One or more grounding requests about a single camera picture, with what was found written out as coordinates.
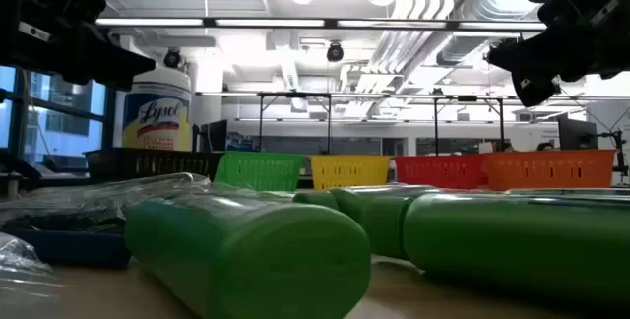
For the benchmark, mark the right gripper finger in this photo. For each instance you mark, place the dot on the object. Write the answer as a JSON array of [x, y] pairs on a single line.
[[534, 45], [507, 59]]

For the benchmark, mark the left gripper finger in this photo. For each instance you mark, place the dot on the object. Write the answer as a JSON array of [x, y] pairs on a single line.
[[101, 55], [130, 73]]

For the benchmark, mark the blue disposable razor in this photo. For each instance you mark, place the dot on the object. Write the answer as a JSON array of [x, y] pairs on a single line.
[[69, 249]]

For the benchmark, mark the blue white toothbrush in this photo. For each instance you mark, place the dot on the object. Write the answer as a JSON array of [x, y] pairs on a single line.
[[19, 260]]

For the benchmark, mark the Lysol wipes canister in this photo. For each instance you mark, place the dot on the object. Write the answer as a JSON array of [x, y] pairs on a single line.
[[157, 117]]

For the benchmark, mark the black background monitor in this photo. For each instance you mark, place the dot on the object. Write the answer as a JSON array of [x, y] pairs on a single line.
[[576, 134]]

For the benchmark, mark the person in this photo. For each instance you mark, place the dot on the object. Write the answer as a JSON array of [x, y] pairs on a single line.
[[507, 147], [545, 146]]

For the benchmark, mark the black plastic basket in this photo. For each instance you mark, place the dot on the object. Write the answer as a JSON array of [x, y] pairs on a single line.
[[147, 164]]

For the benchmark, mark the dark background monitor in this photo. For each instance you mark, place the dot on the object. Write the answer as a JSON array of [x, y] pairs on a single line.
[[216, 137]]

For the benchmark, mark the orange plastic basket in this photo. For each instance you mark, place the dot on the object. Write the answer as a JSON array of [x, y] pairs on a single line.
[[551, 169]]

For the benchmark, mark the red plastic basket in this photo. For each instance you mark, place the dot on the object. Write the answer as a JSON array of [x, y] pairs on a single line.
[[438, 171]]

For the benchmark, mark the wrapped round black hairbrush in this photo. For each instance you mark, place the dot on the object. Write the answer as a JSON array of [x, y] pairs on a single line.
[[88, 206]]

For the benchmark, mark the ceiling light bar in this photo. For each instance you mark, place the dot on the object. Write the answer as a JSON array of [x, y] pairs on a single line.
[[270, 22]]

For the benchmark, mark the wrapped black comb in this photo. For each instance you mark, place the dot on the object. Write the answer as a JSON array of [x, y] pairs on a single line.
[[231, 188]]

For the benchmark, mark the green plastic basket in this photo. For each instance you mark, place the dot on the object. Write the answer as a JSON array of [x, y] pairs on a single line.
[[261, 171]]

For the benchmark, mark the yellow plastic basket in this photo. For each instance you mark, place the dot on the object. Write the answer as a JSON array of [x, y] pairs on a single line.
[[349, 171]]

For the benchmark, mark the black ceiling camera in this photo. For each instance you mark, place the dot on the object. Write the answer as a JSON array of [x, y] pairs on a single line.
[[334, 52], [172, 58]]

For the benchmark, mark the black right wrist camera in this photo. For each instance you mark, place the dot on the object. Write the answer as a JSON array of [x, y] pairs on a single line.
[[566, 4]]

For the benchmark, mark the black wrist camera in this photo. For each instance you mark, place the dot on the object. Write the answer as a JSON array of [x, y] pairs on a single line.
[[566, 4], [79, 6]]

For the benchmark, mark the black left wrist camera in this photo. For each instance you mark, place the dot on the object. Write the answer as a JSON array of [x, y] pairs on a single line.
[[79, 6]]

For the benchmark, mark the black background rig frame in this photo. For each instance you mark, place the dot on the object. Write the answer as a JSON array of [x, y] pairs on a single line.
[[295, 95], [436, 127]]

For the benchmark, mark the black aluminium table frame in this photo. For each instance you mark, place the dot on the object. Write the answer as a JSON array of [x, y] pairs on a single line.
[[15, 166]]

